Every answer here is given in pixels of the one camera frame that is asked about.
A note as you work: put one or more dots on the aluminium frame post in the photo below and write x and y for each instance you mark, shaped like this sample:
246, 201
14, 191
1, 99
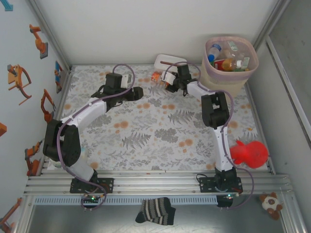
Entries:
48, 34
269, 21

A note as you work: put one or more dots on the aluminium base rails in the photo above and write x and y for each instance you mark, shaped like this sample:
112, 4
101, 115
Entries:
158, 184

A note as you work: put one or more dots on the blue orange wall sticker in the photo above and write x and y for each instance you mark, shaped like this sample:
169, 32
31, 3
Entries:
58, 72

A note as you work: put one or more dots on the beige bin with pink bag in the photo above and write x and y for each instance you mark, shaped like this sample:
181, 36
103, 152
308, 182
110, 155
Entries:
218, 80

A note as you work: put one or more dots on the colourful tissue pack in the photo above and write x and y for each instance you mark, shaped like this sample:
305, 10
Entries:
83, 153

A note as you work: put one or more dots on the white tissue box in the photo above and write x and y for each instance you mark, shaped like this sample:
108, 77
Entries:
160, 58

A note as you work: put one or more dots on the brown white plush toy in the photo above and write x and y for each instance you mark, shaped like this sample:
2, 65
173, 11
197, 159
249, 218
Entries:
269, 201

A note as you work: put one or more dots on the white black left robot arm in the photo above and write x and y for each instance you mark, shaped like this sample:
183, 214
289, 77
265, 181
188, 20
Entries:
82, 114

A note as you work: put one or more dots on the blue tinted water bottle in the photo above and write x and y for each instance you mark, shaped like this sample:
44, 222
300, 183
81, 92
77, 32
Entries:
215, 51

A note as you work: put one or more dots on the small orange wall sticker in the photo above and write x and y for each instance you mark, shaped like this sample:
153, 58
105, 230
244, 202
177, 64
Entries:
2, 128

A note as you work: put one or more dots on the grey side panel frame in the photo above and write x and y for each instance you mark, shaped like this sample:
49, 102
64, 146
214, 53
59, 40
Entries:
286, 80

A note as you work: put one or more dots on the orange label plastic bottle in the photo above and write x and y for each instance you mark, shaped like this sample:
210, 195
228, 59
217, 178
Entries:
155, 77

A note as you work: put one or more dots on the red plush toy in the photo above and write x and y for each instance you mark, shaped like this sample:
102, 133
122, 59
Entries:
255, 153

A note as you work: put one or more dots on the black white striped sock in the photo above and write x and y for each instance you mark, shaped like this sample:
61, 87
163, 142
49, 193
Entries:
155, 211

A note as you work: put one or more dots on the orange claw machine sticker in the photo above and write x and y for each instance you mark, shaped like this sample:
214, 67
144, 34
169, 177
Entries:
14, 77

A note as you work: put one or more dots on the floral tablecloth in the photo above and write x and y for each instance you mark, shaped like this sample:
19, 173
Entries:
170, 155

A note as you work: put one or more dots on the clear bottle green white label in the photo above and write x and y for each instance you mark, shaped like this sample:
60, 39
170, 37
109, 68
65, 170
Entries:
232, 46
246, 61

